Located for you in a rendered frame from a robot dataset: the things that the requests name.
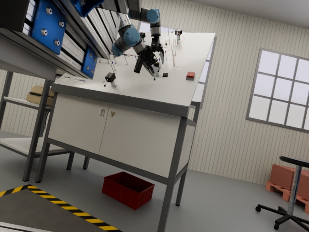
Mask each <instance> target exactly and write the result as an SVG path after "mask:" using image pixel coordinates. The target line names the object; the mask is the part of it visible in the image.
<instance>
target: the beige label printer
mask: <svg viewBox="0 0 309 232"><path fill-rule="evenodd" d="M43 87H44V85H36V86H34V87H33V88H32V89H31V92H29V93H28V95H27V97H26V100H27V101H29V102H31V103H32V102H33V103H37V104H40V100H41V96H42V91H43ZM53 97H54V92H53V91H51V86H50V90H49V94H48V98H47V103H46V105H48V106H51V105H52V101H53Z"/></svg>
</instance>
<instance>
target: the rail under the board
mask: <svg viewBox="0 0 309 232"><path fill-rule="evenodd" d="M51 91H53V92H57V93H63V94H68V95H73V96H77V97H82V98H87V99H93V100H98V101H103V102H108V103H113V104H119V105H124V106H129V107H133V108H138V109H143V110H149V111H154V112H159V113H164V114H169V115H174V116H180V117H185V118H188V115H189V109H190V108H189V107H186V106H180V105H175V104H168V103H162V102H157V101H151V100H145V99H138V98H133V97H128V96H122V95H116V94H111V93H103V92H98V91H93V90H87V89H82V88H76V87H69V86H63V85H58V84H52V86H51Z"/></svg>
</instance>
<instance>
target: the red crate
mask: <svg viewBox="0 0 309 232"><path fill-rule="evenodd" d="M154 186H155V184H152V183H150V182H148V181H145V180H143V179H141V178H138V177H136V176H134V175H131V174H129V173H126V172H124V171H123V172H119V173H116V174H112V175H109V176H106V177H104V183H103V188H102V193H104V194H106V195H108V196H110V197H112V198H113V199H115V200H117V201H119V202H121V203H123V204H125V205H126V206H128V207H130V208H132V209H134V210H136V209H138V208H139V207H141V206H142V205H144V204H145V203H146V202H148V201H149V200H150V199H151V198H152V194H153V190H154Z"/></svg>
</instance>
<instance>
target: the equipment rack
mask: <svg viewBox="0 0 309 232"><path fill-rule="evenodd" d="M56 74H57V75H55V76H58V77H61V75H63V74H65V72H63V71H62V70H60V69H58V68H57V71H56ZM12 76H13V72H10V71H7V75H6V80H5V84H4V88H3V93H2V96H1V101H0V128H1V124H2V120H3V115H4V112H5V107H6V102H9V103H13V104H17V105H21V106H25V107H28V108H32V109H35V110H38V114H37V118H36V122H35V126H34V132H33V136H32V138H6V139H0V146H1V147H4V148H6V149H8V150H11V151H13V152H15V153H17V154H20V155H22V156H24V157H27V162H26V166H25V171H24V175H23V180H22V181H24V182H26V181H29V178H30V174H31V169H32V165H33V161H34V158H39V157H40V154H41V150H42V146H43V142H44V138H43V132H44V124H45V119H46V114H48V112H50V111H51V106H48V105H46V103H47V98H48V94H49V90H50V86H52V84H53V83H54V81H51V80H47V79H45V83H44V87H43V91H42V96H41V100H40V104H37V103H33V102H32V103H31V102H29V101H27V100H23V99H16V98H10V97H8V94H9V90H10V85H11V80H12ZM67 153H70V155H69V160H68V164H67V168H66V170H71V167H72V163H73V158H74V153H75V152H73V151H69V150H67V149H64V148H62V147H59V146H56V145H53V144H50V148H49V153H48V156H54V155H61V154H67Z"/></svg>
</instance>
